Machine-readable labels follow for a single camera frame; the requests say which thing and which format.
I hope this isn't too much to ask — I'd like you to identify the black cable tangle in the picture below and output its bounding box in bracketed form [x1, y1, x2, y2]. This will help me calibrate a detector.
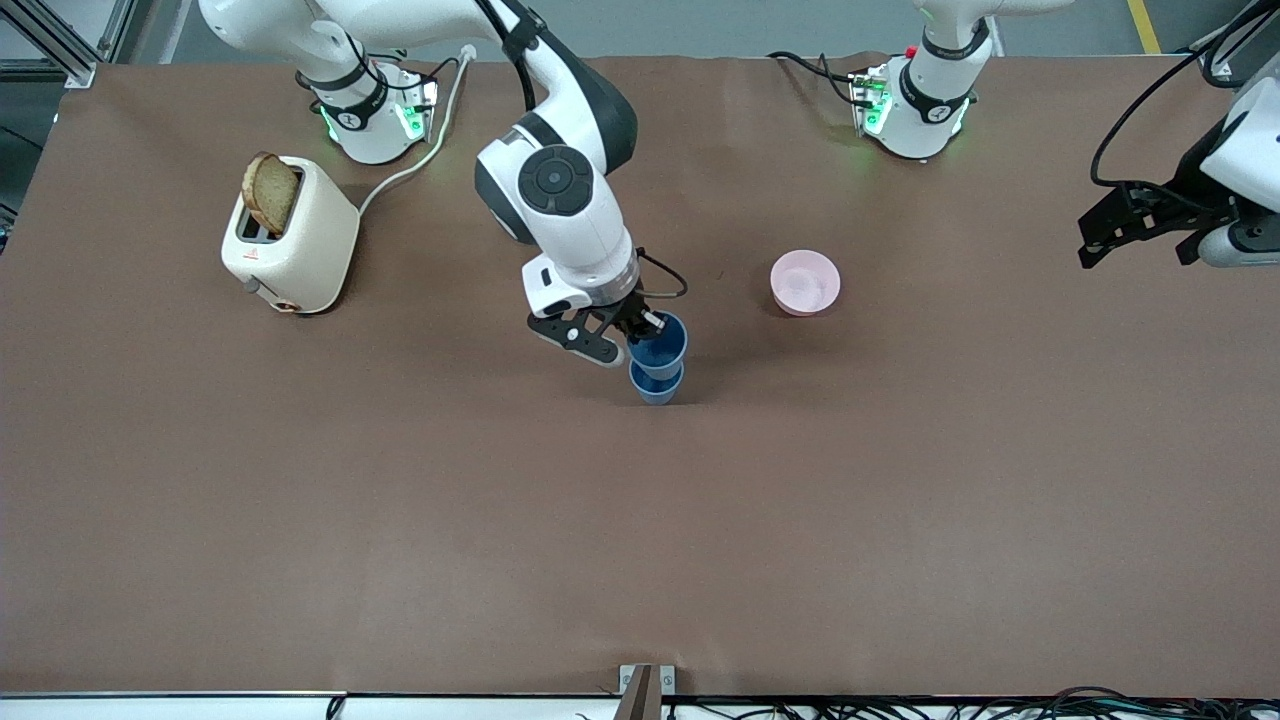
[660, 685, 1280, 720]

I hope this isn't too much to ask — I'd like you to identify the metal table edge bracket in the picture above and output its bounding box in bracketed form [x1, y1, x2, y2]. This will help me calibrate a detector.
[618, 665, 677, 720]

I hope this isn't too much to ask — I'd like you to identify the cream white toaster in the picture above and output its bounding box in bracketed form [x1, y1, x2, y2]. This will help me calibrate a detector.
[221, 155, 361, 316]

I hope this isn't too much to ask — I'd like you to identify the white table edge rail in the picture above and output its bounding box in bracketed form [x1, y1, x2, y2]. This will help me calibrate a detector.
[0, 690, 621, 720]

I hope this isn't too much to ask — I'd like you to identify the aluminium frame profile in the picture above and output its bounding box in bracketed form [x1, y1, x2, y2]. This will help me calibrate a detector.
[0, 0, 101, 91]

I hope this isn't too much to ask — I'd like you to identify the blue plastic cup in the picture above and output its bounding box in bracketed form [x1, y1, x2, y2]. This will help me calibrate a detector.
[627, 312, 689, 382]
[628, 362, 685, 406]

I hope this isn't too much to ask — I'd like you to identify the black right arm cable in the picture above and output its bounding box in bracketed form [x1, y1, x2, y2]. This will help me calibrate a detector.
[475, 0, 546, 113]

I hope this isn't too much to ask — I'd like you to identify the brown table cover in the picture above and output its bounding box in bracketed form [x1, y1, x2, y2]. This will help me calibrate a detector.
[0, 52, 1280, 699]

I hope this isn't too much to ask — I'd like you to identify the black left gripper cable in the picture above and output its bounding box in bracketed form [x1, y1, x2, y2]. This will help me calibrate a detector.
[1090, 0, 1280, 191]

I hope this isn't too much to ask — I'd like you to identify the white toaster power cable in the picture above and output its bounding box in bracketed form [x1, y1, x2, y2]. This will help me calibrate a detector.
[358, 45, 476, 216]

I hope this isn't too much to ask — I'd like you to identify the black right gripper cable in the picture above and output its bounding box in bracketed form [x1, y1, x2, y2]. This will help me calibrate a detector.
[635, 248, 691, 301]

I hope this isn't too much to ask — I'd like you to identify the brown bread slice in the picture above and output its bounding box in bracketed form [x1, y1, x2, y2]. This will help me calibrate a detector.
[242, 152, 301, 237]

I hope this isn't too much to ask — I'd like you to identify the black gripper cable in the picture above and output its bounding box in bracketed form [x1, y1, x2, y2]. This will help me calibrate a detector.
[1090, 0, 1280, 191]
[635, 248, 691, 301]

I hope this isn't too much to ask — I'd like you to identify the black left base cable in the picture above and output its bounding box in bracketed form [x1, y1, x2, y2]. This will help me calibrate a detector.
[768, 50, 863, 107]

